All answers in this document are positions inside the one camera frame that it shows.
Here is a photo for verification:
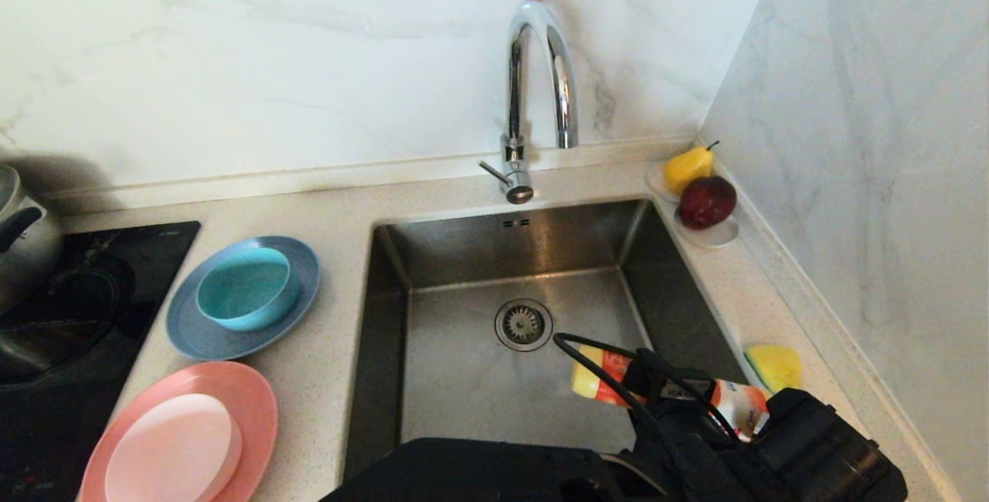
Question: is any dish soap bottle yellow cap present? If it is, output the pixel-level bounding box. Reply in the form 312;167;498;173
571;343;773;443

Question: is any chrome gooseneck faucet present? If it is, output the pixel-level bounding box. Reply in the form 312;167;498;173
478;0;580;205

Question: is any yellow green sponge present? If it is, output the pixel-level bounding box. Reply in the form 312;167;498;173
744;343;803;395

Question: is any stainless steel sink basin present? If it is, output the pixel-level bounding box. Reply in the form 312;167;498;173
341;198;754;491

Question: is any small white fruit dish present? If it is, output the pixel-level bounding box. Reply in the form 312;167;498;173
647;164;741;249

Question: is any dark red apple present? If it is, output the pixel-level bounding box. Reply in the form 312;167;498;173
679;176;739;231

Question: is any yellow pear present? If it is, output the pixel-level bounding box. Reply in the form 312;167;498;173
664;141;720;195

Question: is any round metal drain strainer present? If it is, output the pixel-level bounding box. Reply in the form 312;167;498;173
494;299;554;353

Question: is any teal bowl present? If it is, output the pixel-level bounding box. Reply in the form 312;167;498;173
195;246;301;332

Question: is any blue plate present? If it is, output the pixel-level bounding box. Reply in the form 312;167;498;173
165;236;321;361

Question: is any small light pink plate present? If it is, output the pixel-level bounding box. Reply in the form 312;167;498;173
104;394;242;502

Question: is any black glass cooktop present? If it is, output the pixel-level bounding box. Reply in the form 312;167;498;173
0;221;201;502

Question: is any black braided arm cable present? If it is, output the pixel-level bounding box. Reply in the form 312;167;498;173
552;332;746;487

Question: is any steel pot black handle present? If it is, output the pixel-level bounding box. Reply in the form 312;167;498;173
0;165;64;316

